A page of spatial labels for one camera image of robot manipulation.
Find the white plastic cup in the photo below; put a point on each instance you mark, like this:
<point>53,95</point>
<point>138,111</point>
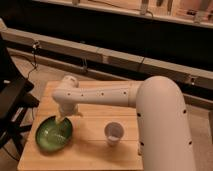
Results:
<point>113,132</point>

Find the green ceramic bowl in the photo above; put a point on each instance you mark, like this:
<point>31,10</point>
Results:
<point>51,136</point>

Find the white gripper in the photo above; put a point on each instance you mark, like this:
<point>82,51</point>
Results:
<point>66,110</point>

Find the black chair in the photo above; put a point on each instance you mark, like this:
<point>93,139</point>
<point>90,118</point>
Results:
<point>15,99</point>

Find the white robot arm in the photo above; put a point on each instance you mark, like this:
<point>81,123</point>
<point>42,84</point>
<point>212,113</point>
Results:
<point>165,141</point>

